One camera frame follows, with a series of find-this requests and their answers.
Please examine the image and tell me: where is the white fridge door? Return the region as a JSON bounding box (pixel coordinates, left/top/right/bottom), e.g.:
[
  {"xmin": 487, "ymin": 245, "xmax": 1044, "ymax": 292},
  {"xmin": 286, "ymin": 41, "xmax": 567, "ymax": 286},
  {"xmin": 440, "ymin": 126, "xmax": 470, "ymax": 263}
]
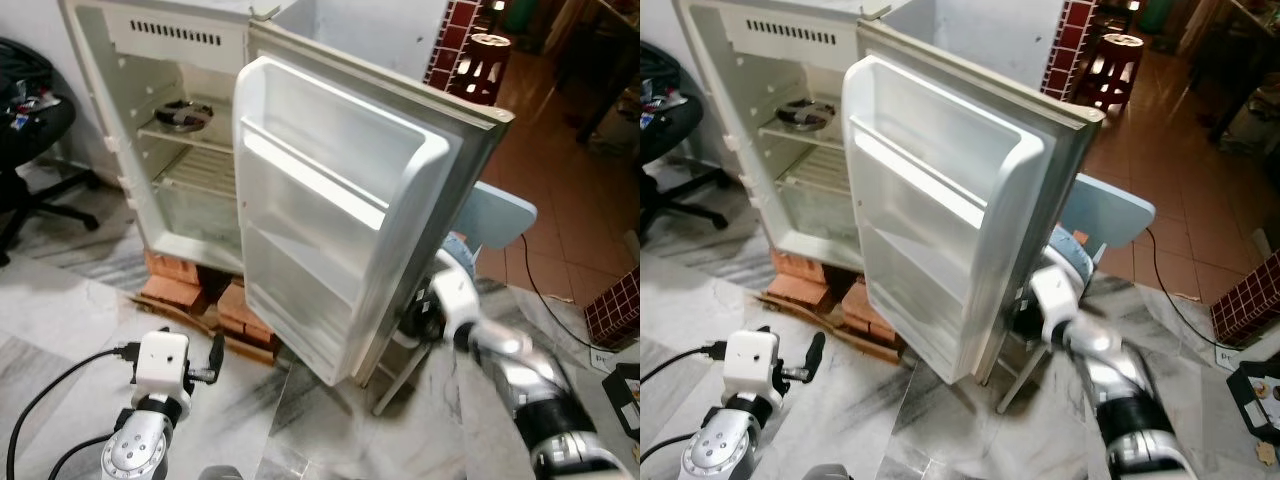
[
  {"xmin": 841, "ymin": 17, "xmax": 1107, "ymax": 387},
  {"xmin": 231, "ymin": 17, "xmax": 517, "ymax": 390}
]

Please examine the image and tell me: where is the taped metal food bowl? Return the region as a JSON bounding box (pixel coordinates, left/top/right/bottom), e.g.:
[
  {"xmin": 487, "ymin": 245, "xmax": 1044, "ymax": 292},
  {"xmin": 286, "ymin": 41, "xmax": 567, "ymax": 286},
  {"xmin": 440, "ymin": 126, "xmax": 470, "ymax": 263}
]
[
  {"xmin": 774, "ymin": 96, "xmax": 837, "ymax": 132},
  {"xmin": 154, "ymin": 97, "xmax": 215, "ymax": 132}
]

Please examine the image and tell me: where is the white open fridge cabinet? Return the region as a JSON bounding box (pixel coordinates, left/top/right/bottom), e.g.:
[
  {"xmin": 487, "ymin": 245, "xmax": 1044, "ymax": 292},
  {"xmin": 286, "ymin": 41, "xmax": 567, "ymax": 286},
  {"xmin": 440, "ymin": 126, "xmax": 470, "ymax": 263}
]
[
  {"xmin": 57, "ymin": 0, "xmax": 264, "ymax": 280},
  {"xmin": 671, "ymin": 0, "xmax": 872, "ymax": 277}
]

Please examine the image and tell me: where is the red brick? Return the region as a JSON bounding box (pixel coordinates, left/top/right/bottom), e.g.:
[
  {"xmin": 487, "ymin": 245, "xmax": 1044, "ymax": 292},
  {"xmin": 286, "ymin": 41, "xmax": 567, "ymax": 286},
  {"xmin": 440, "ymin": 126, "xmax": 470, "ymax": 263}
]
[
  {"xmin": 214, "ymin": 279, "xmax": 277, "ymax": 347},
  {"xmin": 839, "ymin": 279, "xmax": 902, "ymax": 342},
  {"xmin": 139, "ymin": 249, "xmax": 202, "ymax": 307},
  {"xmin": 769, "ymin": 249, "xmax": 837, "ymax": 302}
]

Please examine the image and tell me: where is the light blue plastic chair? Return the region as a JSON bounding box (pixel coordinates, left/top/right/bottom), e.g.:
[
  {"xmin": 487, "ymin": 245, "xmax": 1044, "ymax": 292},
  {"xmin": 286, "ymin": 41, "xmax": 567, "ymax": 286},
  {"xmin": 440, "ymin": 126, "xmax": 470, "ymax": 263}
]
[
  {"xmin": 371, "ymin": 179, "xmax": 539, "ymax": 417},
  {"xmin": 996, "ymin": 171, "xmax": 1157, "ymax": 414}
]

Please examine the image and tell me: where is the low red tiled block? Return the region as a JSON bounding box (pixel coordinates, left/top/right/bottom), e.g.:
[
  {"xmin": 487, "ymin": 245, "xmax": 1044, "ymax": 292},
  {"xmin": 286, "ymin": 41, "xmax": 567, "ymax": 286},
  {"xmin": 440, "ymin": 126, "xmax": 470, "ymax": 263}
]
[
  {"xmin": 584, "ymin": 264, "xmax": 641, "ymax": 352},
  {"xmin": 1209, "ymin": 249, "xmax": 1280, "ymax": 347}
]

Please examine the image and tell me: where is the black equipment box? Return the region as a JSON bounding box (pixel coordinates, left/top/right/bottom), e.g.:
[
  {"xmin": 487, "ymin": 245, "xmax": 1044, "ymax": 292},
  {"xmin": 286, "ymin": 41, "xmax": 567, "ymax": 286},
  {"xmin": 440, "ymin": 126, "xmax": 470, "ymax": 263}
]
[
  {"xmin": 599, "ymin": 361, "xmax": 641, "ymax": 442},
  {"xmin": 1227, "ymin": 357, "xmax": 1280, "ymax": 437}
]

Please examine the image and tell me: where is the black office chair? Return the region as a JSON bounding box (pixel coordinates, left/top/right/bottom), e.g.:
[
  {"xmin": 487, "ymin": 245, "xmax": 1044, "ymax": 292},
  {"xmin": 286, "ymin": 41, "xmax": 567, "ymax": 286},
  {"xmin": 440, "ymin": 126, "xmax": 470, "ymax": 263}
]
[
  {"xmin": 0, "ymin": 37, "xmax": 102, "ymax": 267},
  {"xmin": 640, "ymin": 39, "xmax": 737, "ymax": 247}
]

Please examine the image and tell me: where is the red wooden stool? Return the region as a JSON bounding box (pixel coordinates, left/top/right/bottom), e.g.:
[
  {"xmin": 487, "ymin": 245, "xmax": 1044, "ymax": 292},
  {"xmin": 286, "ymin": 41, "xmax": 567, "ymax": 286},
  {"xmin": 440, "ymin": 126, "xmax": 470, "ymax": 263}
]
[
  {"xmin": 454, "ymin": 31, "xmax": 514, "ymax": 107},
  {"xmin": 1074, "ymin": 31, "xmax": 1147, "ymax": 112}
]

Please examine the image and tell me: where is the red tiled pillar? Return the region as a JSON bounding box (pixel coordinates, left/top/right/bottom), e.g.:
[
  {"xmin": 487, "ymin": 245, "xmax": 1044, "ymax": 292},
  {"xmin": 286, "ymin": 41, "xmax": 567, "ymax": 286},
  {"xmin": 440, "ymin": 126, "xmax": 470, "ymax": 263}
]
[
  {"xmin": 424, "ymin": 0, "xmax": 487, "ymax": 92},
  {"xmin": 1039, "ymin": 0, "xmax": 1100, "ymax": 102}
]

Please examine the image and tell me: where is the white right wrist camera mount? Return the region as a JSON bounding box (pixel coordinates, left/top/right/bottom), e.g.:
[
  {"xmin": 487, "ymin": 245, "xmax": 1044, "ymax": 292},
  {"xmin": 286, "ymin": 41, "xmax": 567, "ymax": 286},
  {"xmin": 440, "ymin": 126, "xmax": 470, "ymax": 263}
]
[
  {"xmin": 424, "ymin": 249, "xmax": 487, "ymax": 342},
  {"xmin": 1027, "ymin": 261, "xmax": 1087, "ymax": 342}
]

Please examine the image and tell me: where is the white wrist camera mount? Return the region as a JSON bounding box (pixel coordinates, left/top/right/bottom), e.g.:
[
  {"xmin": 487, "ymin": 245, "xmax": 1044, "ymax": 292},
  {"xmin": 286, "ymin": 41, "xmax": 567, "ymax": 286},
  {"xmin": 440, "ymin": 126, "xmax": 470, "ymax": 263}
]
[
  {"xmin": 132, "ymin": 329, "xmax": 192, "ymax": 402},
  {"xmin": 1027, "ymin": 261, "xmax": 1087, "ymax": 342},
  {"xmin": 721, "ymin": 327, "xmax": 784, "ymax": 400},
  {"xmin": 424, "ymin": 249, "xmax": 487, "ymax": 342}
]

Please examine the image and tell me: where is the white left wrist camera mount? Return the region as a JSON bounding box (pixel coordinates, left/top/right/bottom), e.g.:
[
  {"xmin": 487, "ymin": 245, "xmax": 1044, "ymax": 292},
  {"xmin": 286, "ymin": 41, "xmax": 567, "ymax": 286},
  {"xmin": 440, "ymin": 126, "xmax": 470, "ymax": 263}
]
[
  {"xmin": 132, "ymin": 329, "xmax": 192, "ymax": 402},
  {"xmin": 721, "ymin": 327, "xmax": 784, "ymax": 400}
]

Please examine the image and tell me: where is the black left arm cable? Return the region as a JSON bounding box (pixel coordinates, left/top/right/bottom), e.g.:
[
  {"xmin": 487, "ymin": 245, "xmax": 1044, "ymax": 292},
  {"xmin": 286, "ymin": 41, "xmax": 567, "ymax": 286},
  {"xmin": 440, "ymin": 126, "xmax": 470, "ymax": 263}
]
[
  {"xmin": 4, "ymin": 344, "xmax": 142, "ymax": 480},
  {"xmin": 640, "ymin": 341, "xmax": 727, "ymax": 387},
  {"xmin": 640, "ymin": 431, "xmax": 697, "ymax": 467},
  {"xmin": 44, "ymin": 431, "xmax": 112, "ymax": 480}
]

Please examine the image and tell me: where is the black floor power cable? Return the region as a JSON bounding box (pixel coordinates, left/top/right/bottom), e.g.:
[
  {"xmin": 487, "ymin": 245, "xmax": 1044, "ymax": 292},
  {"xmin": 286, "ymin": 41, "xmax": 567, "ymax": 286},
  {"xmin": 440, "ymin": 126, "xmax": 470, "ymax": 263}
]
[
  {"xmin": 514, "ymin": 231, "xmax": 592, "ymax": 347},
  {"xmin": 1144, "ymin": 227, "xmax": 1217, "ymax": 327}
]

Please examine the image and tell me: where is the white wire fridge shelf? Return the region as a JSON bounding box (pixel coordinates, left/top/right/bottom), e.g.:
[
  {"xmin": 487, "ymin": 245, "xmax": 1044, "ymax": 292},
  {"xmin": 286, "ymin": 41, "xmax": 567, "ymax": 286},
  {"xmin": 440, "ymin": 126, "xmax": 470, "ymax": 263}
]
[
  {"xmin": 757, "ymin": 93, "xmax": 849, "ymax": 153},
  {"xmin": 154, "ymin": 150, "xmax": 237, "ymax": 198},
  {"xmin": 775, "ymin": 150, "xmax": 849, "ymax": 198},
  {"xmin": 137, "ymin": 94, "xmax": 237, "ymax": 153}
]

